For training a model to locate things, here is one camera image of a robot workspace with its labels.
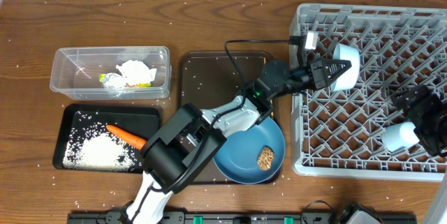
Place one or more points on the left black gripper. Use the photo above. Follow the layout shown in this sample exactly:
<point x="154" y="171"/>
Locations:
<point x="317" y="73"/>

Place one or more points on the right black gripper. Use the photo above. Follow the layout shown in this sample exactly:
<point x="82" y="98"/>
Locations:
<point x="430" y="101"/>

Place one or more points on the light blue cup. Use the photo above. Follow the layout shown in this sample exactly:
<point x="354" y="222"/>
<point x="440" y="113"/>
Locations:
<point x="399" y="136"/>

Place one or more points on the white napkin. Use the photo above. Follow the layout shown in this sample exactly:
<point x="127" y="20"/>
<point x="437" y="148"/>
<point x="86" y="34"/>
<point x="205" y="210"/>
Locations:
<point x="137" y="73"/>

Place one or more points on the orange carrot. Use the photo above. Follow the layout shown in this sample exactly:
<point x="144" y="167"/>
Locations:
<point x="129" y="138"/>

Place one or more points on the green foil snack wrapper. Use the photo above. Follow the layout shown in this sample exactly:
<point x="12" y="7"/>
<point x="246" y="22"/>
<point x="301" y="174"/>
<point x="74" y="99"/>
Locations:
<point x="116" y="84"/>

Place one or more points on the pile of white rice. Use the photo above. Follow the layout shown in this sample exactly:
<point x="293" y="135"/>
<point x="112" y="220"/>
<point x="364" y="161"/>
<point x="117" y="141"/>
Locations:
<point x="91" y="146"/>

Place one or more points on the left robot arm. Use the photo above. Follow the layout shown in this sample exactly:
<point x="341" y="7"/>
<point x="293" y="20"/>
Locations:
<point x="177" y="153"/>

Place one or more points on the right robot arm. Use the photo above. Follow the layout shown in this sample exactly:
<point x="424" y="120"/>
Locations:
<point x="437" y="210"/>

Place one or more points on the grey dishwasher rack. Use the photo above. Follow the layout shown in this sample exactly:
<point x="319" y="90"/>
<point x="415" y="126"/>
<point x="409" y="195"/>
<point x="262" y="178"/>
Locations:
<point x="338" y="133"/>

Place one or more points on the brown patterned food piece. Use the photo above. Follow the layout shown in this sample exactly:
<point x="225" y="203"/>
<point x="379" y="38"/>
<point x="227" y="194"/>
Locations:
<point x="265" y="159"/>

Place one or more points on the blue plate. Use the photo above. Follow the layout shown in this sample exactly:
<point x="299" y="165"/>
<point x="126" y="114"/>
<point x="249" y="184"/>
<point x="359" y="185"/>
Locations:
<point x="238" y="157"/>

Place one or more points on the clear plastic bin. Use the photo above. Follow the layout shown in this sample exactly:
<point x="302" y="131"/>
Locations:
<point x="75" y="71"/>

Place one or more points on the black plastic tray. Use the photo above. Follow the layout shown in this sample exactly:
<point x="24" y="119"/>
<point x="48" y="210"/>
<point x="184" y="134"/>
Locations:
<point x="140" y="121"/>

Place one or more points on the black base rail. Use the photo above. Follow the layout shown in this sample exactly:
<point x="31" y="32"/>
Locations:
<point x="178" y="217"/>

